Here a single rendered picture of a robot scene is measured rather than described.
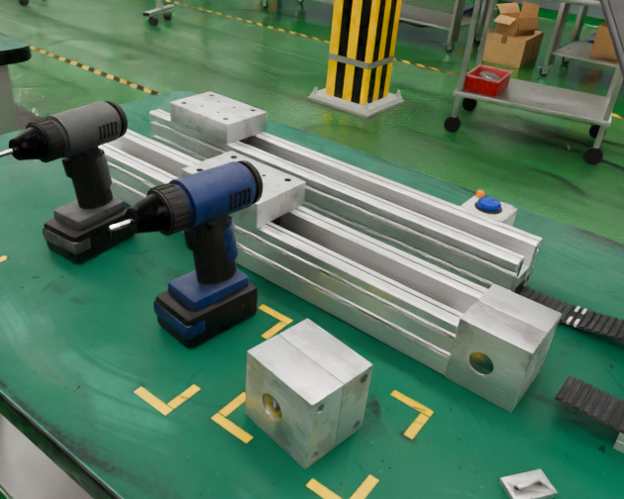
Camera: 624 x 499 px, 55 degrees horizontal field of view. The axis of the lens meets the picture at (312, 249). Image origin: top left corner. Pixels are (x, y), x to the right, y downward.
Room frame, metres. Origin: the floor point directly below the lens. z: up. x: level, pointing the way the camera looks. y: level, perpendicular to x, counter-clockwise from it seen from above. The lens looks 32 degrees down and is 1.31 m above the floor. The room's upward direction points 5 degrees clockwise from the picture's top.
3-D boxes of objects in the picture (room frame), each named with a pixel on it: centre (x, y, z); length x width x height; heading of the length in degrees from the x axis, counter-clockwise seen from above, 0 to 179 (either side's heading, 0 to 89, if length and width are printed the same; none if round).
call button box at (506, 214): (0.94, -0.29, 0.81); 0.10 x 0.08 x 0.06; 145
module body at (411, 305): (0.85, 0.12, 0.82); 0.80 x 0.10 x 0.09; 55
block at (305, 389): (0.49, -0.02, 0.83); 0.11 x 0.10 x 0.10; 137
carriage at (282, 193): (0.85, 0.12, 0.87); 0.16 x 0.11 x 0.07; 55
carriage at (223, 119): (1.15, 0.21, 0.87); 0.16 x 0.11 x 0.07; 55
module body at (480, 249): (1.00, 0.01, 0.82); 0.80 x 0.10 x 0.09; 55
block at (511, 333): (0.60, -0.25, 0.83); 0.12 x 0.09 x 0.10; 145
